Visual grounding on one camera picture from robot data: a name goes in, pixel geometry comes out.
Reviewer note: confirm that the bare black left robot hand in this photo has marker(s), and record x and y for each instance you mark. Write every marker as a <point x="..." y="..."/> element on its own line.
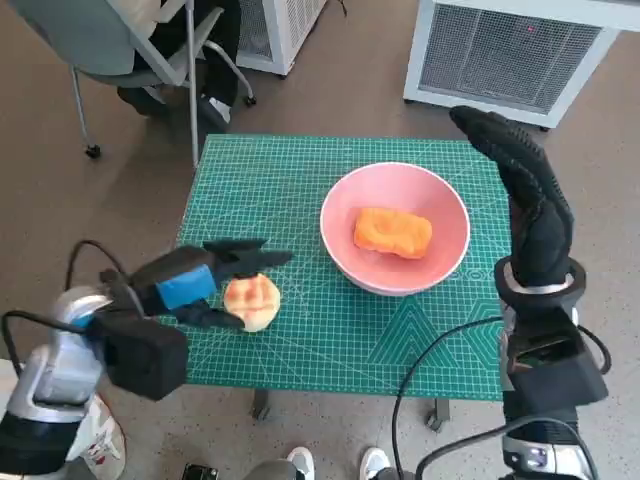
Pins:
<point x="180" y="280"/>

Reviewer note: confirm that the large white mesh cabinet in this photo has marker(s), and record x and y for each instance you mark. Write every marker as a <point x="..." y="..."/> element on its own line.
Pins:
<point x="500" y="50"/>

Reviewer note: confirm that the green cutting mat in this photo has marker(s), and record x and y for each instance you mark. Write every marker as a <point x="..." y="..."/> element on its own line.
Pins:
<point x="300" y="175"/>

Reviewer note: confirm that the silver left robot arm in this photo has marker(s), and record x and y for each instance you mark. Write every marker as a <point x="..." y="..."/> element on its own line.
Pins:
<point x="60" y="350"/>

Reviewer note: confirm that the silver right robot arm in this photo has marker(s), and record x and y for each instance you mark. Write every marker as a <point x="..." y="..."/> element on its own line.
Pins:
<point x="535" y="297"/>

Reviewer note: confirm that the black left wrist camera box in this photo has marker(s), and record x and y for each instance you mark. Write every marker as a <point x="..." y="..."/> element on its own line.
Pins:
<point x="145" y="355"/>

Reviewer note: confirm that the grey office chair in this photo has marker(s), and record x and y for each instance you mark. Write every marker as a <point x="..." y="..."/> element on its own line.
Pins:
<point x="75" y="40"/>

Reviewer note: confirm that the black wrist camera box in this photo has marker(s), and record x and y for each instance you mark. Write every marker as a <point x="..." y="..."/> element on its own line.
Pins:
<point x="145" y="355"/>
<point x="565" y="385"/>

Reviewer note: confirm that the pink bowl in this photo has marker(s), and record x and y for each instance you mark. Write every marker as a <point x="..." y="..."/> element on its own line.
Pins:
<point x="400" y="185"/>

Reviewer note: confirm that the small white mesh cabinet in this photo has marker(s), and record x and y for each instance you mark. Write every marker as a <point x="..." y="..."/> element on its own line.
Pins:
<point x="285" y="35"/>

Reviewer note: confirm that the grey table leg caster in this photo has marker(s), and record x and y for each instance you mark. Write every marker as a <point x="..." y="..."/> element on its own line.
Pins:
<point x="261" y="405"/>
<point x="436" y="414"/>

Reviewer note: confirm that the round toy bread bun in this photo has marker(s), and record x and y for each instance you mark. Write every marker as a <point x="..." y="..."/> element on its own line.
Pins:
<point x="260" y="305"/>

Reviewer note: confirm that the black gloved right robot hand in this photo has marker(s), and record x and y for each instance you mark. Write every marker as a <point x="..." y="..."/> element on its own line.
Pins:
<point x="540" y="225"/>

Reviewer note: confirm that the orange toy bread loaf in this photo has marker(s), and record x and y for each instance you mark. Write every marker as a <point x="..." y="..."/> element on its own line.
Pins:
<point x="390" y="232"/>

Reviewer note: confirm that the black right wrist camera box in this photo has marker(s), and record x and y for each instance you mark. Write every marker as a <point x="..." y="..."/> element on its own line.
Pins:
<point x="565" y="385"/>

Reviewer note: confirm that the thin silver metal pole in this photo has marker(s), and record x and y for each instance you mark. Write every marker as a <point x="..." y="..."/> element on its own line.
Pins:
<point x="192" y="75"/>

